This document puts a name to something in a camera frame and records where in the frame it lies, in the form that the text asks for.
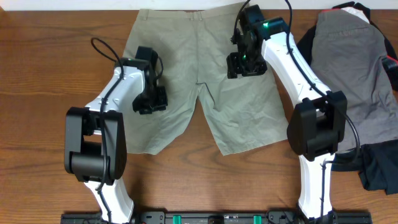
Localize khaki green shorts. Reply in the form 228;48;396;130
123;3;288;155

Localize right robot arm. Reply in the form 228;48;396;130
226;2;347;223

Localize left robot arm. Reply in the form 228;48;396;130
61;46;167;223

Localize grey shorts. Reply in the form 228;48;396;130
310;9;397;144

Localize black garment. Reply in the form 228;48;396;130
297;1;397;195

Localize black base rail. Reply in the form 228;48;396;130
60;208;373;224

